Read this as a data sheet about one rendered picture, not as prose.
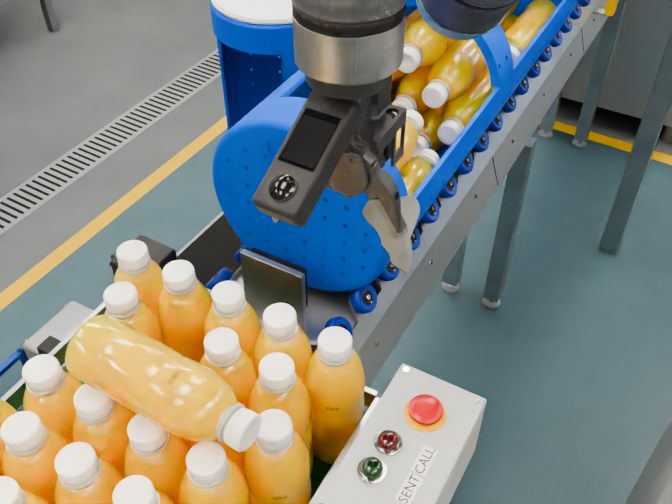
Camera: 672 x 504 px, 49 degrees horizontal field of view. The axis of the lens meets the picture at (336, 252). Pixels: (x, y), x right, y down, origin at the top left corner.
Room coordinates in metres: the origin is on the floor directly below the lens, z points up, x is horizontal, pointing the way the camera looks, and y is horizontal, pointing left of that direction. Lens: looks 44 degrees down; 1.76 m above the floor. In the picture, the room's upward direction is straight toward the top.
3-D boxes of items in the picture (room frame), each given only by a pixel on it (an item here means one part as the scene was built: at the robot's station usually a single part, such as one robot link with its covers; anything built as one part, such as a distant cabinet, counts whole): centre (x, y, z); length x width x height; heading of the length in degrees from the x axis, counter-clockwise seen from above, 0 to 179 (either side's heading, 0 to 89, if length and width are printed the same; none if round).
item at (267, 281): (0.72, 0.08, 0.99); 0.10 x 0.02 x 0.12; 61
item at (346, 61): (0.56, -0.01, 1.46); 0.10 x 0.09 x 0.05; 61
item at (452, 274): (1.67, -0.37, 0.31); 0.06 x 0.06 x 0.63; 61
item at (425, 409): (0.44, -0.09, 1.11); 0.04 x 0.04 x 0.01
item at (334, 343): (0.54, 0.00, 1.10); 0.04 x 0.04 x 0.02
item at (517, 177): (1.60, -0.49, 0.31); 0.06 x 0.06 x 0.63; 61
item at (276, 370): (0.50, 0.06, 1.10); 0.04 x 0.04 x 0.02
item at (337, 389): (0.54, 0.00, 1.00); 0.07 x 0.07 x 0.19
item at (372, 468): (0.38, -0.04, 1.11); 0.02 x 0.02 x 0.01
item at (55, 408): (0.50, 0.32, 1.00); 0.07 x 0.07 x 0.19
